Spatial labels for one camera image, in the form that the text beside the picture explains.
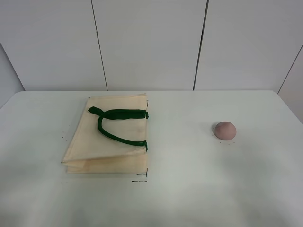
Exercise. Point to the pink peach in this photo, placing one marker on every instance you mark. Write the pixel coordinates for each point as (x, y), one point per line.
(225, 131)

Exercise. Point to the white linen bag green handles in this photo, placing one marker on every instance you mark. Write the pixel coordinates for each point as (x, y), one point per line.
(111, 137)

